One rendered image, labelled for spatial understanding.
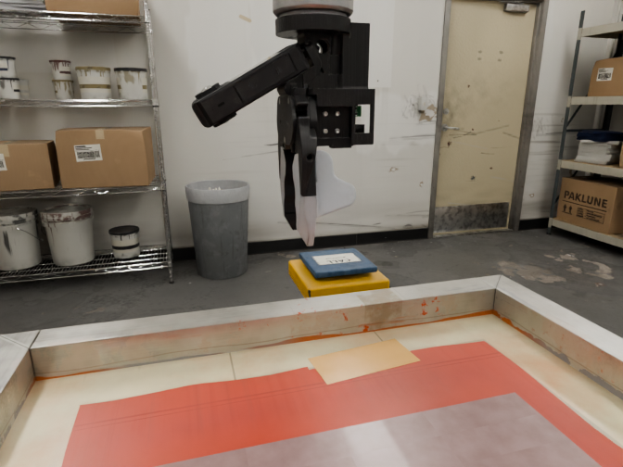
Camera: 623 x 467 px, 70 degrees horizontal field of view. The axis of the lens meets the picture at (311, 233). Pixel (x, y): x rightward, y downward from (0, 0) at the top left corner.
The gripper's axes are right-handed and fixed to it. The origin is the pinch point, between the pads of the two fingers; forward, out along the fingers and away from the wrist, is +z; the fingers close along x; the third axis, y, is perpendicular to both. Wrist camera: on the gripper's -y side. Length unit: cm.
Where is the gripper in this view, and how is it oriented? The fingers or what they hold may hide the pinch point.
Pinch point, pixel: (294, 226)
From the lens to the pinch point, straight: 46.7
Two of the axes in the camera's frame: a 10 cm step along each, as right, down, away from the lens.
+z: 0.1, 9.6, 2.8
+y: 9.6, -0.8, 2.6
